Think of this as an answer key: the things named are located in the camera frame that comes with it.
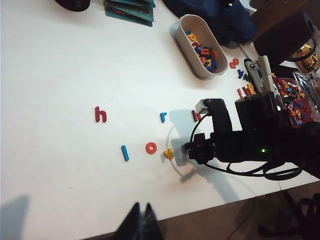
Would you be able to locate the loose yellow letter magnet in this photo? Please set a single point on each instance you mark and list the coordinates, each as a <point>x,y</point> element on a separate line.
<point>251,87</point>

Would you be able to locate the orange letter o magnet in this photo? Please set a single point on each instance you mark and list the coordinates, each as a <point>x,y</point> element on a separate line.
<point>151,148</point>

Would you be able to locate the blue letter l magnet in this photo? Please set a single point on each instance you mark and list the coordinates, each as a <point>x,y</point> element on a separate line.
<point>125,153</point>

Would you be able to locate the loose blue y magnet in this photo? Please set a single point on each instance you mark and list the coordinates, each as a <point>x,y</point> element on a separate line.
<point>240,73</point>

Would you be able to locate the gold foil bag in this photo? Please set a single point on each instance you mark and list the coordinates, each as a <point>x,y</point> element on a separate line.
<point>306,56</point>

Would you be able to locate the red exclamation mark magnet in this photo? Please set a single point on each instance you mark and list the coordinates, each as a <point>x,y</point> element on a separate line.
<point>240,93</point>

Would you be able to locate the orange letter p magnet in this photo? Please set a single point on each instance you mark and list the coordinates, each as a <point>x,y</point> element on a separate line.
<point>193,37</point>

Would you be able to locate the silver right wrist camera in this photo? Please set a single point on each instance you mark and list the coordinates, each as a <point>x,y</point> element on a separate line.
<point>202,105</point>

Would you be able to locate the orange letter n magnet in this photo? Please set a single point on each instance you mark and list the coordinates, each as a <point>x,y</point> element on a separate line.
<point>205,51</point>

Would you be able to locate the red letter h magnet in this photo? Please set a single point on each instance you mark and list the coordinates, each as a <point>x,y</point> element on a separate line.
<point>196,115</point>
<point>100,114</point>

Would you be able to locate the flat magnet letter case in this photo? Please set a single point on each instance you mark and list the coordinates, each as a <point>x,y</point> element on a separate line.
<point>125,18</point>
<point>140,4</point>
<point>135,12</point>

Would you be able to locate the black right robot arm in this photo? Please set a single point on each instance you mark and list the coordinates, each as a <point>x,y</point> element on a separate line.
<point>262,120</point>

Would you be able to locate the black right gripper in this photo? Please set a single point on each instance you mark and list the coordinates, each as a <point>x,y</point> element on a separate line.
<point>222,147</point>

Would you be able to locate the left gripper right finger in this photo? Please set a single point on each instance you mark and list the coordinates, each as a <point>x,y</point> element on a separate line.
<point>151,225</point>

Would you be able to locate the navy blue cloth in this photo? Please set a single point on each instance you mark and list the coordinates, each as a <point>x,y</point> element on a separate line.
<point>217,20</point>

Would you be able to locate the loose red letter magnet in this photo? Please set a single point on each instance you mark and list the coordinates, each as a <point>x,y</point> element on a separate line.
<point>234,63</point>

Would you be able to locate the yellow letter v magnet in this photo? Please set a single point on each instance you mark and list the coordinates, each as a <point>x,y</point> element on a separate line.
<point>168,153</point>

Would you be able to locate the clear pack of letter magnets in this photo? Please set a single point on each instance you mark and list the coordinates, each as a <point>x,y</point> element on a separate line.
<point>292,100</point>

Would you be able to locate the loose green letter magnet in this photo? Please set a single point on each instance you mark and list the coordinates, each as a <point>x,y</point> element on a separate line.
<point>247,78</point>

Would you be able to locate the blue letter r magnet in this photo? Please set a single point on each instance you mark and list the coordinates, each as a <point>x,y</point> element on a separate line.
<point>164,117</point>

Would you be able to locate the black mesh pen holder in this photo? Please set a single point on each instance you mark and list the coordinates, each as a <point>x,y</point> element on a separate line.
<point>72,3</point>

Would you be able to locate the clear plastic bag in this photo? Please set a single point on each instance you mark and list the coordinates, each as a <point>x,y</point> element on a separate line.
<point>310,82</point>

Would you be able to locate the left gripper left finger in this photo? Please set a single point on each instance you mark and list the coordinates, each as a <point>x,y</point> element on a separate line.
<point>131,225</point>

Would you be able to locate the black cylinder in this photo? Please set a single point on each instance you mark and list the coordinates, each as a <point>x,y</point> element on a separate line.
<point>285,37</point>

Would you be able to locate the beige oval tray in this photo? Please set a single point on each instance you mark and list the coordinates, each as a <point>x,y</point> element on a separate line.
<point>200,72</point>

